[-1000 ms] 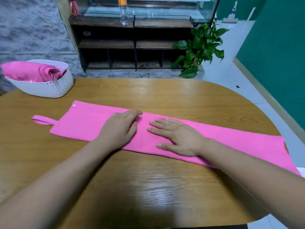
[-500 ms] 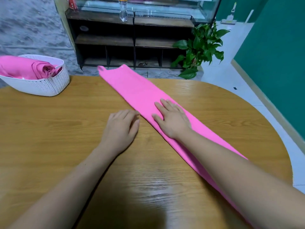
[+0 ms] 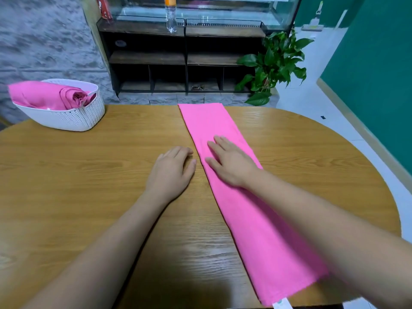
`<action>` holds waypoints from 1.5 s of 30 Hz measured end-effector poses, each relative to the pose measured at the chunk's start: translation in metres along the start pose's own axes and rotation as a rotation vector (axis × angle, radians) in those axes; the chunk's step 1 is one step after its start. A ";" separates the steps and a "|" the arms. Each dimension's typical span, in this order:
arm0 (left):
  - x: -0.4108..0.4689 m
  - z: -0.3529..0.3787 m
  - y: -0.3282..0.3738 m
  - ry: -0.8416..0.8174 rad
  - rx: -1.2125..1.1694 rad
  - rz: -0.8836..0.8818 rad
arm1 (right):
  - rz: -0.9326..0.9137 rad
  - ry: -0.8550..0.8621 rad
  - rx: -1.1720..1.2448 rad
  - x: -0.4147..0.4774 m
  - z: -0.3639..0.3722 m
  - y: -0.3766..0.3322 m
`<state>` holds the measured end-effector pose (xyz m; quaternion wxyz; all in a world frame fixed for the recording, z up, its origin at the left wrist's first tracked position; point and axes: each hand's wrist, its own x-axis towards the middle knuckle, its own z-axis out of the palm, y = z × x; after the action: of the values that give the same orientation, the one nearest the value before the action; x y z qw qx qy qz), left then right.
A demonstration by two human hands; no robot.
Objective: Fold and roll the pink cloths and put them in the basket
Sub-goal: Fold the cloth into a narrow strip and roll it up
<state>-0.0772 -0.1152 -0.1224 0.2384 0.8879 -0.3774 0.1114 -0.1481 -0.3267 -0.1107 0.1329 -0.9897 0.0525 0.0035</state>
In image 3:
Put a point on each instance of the person's left hand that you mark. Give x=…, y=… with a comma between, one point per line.
x=168, y=175

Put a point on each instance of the person's right hand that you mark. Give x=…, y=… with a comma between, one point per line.
x=230, y=164

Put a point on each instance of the pile of pink cloths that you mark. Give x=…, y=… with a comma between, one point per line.
x=251, y=215

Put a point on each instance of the white woven plastic basket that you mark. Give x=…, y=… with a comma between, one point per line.
x=71, y=119

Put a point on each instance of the pink towel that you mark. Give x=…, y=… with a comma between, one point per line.
x=45, y=95

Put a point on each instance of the person's right forearm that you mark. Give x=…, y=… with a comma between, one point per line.
x=335, y=228

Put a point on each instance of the person's left forearm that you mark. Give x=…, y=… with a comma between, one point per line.
x=96, y=260

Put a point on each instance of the green potted plant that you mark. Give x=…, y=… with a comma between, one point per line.
x=270, y=67

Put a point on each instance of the dark wooden shelf cabinet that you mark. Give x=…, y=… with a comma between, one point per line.
x=148, y=61

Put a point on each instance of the glass display case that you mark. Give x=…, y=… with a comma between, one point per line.
x=206, y=9

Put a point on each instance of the white mop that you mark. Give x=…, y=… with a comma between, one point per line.
x=313, y=26

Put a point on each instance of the clear bottle with orange label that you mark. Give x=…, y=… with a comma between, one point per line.
x=170, y=14

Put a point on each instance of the red label cola bottle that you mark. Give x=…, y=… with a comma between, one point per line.
x=104, y=8

